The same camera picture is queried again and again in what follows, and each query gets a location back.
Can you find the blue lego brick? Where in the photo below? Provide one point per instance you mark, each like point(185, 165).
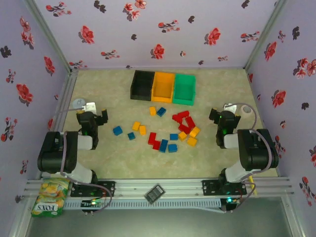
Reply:
point(117, 130)
point(131, 136)
point(172, 147)
point(161, 111)
point(174, 136)
point(163, 145)

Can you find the yellow lego brick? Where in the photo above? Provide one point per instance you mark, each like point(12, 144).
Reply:
point(182, 135)
point(192, 141)
point(142, 130)
point(136, 125)
point(152, 111)
point(194, 132)

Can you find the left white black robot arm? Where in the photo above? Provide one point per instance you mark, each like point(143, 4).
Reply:
point(49, 158)

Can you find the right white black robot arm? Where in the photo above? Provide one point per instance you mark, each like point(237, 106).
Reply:
point(256, 153)

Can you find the beige tape roll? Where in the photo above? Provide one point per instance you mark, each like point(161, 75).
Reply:
point(243, 113)

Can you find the tape roll left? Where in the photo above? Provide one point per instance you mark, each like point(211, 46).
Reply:
point(78, 103)

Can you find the green plastic bin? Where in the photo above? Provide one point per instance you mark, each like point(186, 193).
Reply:
point(184, 89)

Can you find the black plastic bin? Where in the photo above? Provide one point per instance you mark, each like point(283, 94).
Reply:
point(140, 84)

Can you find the orange plastic bin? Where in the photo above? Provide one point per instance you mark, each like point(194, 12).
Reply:
point(161, 86)

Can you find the control board with green light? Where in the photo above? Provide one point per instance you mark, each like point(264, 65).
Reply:
point(229, 201)
point(92, 203)

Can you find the green yellow candy bag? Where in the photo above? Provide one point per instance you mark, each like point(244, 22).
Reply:
point(49, 197)

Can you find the small black electronic box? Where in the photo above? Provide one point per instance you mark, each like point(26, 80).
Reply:
point(154, 193)

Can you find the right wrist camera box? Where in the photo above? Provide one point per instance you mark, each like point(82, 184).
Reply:
point(230, 107)

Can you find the aluminium side rail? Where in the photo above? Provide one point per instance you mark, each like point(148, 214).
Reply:
point(66, 93)

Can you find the long aluminium base rail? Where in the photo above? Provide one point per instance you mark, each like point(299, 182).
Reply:
point(172, 187)

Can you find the aluminium frame post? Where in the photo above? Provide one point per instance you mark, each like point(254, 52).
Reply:
point(50, 34)
point(265, 34)

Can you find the aluminium frame leg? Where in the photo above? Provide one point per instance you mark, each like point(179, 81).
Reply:
point(19, 217)
point(293, 217)

